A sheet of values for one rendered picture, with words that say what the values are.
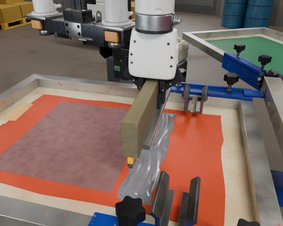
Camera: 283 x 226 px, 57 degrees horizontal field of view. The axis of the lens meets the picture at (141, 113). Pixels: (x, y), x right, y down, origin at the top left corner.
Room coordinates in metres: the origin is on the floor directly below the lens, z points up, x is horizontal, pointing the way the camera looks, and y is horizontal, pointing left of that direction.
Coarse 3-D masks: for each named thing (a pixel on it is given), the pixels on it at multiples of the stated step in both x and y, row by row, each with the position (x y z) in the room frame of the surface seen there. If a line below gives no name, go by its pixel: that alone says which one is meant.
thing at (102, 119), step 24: (48, 96) 0.81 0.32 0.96; (24, 120) 0.66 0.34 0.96; (48, 120) 0.66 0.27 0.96; (72, 120) 0.66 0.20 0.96; (96, 120) 0.66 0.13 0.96; (120, 120) 0.66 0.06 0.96; (192, 120) 0.66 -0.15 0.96; (216, 120) 0.66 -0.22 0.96; (192, 144) 0.54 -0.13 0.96; (216, 144) 0.54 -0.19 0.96
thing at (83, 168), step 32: (0, 128) 0.61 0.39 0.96; (32, 128) 0.61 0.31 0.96; (0, 160) 0.48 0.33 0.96; (32, 160) 0.48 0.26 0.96; (64, 160) 0.48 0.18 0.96; (96, 160) 0.48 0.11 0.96; (192, 160) 0.48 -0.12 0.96; (64, 192) 0.38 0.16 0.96; (96, 192) 0.38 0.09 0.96; (224, 192) 0.38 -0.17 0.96
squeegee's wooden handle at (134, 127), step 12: (144, 84) 0.51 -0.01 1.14; (156, 84) 0.51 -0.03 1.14; (144, 96) 0.45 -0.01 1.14; (156, 96) 0.50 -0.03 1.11; (132, 108) 0.40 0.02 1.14; (144, 108) 0.41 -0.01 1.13; (156, 108) 0.51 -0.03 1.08; (132, 120) 0.36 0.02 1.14; (144, 120) 0.40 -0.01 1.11; (132, 132) 0.36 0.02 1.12; (144, 132) 0.40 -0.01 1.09; (132, 144) 0.36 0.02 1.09; (132, 156) 0.36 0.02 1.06
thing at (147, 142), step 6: (168, 90) 0.61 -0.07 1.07; (162, 108) 0.52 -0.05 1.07; (156, 114) 0.49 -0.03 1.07; (156, 120) 0.47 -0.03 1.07; (150, 126) 0.44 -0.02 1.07; (156, 126) 0.44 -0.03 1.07; (150, 132) 0.42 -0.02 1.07; (150, 138) 0.40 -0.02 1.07; (144, 144) 0.38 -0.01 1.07; (150, 144) 0.39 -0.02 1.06
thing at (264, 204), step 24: (0, 96) 0.74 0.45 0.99; (24, 96) 0.81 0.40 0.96; (168, 96) 0.77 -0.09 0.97; (240, 120) 0.64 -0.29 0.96; (264, 168) 0.41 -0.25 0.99; (264, 192) 0.34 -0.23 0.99; (0, 216) 0.29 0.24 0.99; (24, 216) 0.29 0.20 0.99; (48, 216) 0.29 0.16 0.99; (72, 216) 0.29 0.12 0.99; (264, 216) 0.29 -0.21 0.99
